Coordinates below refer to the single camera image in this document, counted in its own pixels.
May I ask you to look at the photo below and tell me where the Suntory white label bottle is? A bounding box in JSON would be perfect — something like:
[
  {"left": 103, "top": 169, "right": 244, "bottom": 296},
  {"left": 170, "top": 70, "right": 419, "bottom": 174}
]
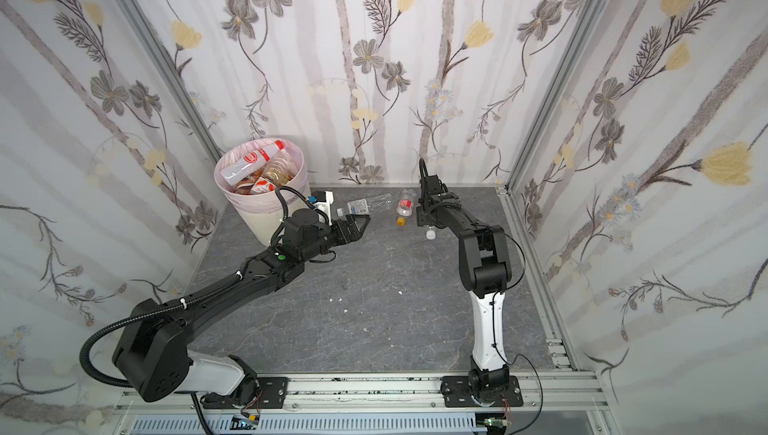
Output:
[{"left": 336, "top": 193, "right": 393, "bottom": 218}]

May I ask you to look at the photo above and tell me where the crushed bottle red label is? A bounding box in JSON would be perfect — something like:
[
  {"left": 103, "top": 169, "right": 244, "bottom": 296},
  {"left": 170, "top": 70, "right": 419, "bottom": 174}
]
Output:
[{"left": 396, "top": 188, "right": 416, "bottom": 218}]

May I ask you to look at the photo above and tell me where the clear bottle red-white label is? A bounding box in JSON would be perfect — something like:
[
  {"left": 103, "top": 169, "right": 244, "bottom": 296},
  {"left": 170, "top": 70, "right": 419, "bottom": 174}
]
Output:
[{"left": 250, "top": 177, "right": 277, "bottom": 195}]

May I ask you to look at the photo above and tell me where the yellow red tea bottle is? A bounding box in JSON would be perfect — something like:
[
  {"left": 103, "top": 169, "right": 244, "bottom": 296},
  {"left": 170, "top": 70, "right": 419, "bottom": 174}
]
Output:
[{"left": 263, "top": 154, "right": 298, "bottom": 186}]

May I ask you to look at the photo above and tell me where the brown Nescafe bottle back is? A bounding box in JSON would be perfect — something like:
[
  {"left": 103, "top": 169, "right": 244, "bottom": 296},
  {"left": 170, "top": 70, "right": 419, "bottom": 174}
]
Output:
[{"left": 234, "top": 177, "right": 255, "bottom": 195}]

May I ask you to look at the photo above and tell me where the white bottle red cap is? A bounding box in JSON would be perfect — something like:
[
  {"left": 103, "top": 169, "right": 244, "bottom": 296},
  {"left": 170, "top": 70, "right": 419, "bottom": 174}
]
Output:
[{"left": 218, "top": 139, "right": 286, "bottom": 188}]

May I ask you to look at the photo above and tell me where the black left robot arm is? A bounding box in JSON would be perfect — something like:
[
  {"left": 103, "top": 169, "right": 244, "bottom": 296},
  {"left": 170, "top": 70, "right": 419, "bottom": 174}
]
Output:
[{"left": 113, "top": 209, "right": 371, "bottom": 405}]

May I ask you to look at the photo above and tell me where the cream waste bin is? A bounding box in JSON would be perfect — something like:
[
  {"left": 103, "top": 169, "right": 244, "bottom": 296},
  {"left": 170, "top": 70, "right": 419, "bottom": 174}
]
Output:
[{"left": 230, "top": 203, "right": 282, "bottom": 245}]

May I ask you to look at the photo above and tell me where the pink bin liner bag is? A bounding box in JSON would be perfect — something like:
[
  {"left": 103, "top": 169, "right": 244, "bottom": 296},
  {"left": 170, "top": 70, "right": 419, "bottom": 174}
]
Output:
[{"left": 213, "top": 137, "right": 310, "bottom": 213}]

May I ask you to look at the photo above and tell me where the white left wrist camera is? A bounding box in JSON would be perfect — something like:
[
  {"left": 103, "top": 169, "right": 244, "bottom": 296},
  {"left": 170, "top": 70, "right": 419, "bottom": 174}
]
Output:
[{"left": 309, "top": 191, "right": 334, "bottom": 225}]

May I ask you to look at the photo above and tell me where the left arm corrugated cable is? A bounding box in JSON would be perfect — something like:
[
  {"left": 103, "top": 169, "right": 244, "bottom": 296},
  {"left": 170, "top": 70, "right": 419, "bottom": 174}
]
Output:
[{"left": 79, "top": 272, "right": 241, "bottom": 389}]

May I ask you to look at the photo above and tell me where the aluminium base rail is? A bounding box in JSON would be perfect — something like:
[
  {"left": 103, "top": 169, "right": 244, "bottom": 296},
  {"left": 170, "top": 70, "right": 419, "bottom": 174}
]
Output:
[{"left": 105, "top": 369, "right": 620, "bottom": 434}]

